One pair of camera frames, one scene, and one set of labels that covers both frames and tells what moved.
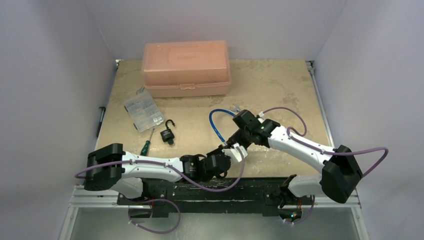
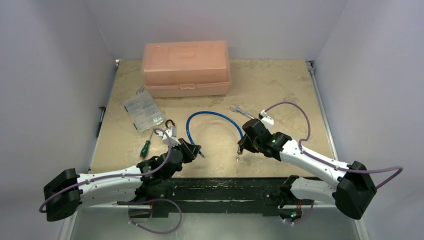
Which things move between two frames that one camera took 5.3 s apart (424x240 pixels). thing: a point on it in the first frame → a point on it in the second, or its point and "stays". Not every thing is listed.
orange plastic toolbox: (178, 69) stays
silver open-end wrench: (237, 107) stays
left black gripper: (218, 150) → (189, 150)
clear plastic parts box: (144, 111) stays
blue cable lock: (220, 110) → (212, 112)
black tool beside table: (103, 110) stays
